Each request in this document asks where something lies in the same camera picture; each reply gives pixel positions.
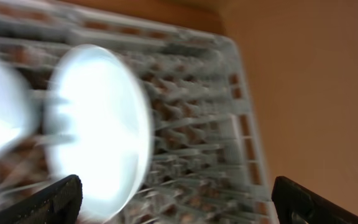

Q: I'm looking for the light blue food bowl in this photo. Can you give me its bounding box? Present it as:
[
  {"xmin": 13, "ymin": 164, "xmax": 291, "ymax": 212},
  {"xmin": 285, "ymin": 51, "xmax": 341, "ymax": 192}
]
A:
[{"xmin": 0, "ymin": 60, "xmax": 38, "ymax": 157}]

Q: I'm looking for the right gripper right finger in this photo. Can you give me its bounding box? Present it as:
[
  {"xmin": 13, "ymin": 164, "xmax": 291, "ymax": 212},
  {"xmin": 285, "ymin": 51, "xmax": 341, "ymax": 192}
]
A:
[{"xmin": 272, "ymin": 176, "xmax": 358, "ymax": 224}]

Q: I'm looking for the light blue plate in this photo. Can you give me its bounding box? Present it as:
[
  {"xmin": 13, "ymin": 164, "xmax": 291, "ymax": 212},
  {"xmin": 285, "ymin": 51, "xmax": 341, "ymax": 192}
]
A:
[{"xmin": 44, "ymin": 44, "xmax": 154, "ymax": 223}]

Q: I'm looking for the grey dishwasher rack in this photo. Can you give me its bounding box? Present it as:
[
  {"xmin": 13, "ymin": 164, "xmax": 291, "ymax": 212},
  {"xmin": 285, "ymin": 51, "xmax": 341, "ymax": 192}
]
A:
[{"xmin": 0, "ymin": 1, "xmax": 277, "ymax": 223}]

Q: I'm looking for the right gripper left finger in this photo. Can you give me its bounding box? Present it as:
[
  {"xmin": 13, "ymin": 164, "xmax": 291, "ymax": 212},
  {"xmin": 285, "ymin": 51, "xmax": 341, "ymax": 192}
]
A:
[{"xmin": 0, "ymin": 174, "xmax": 83, "ymax": 224}]

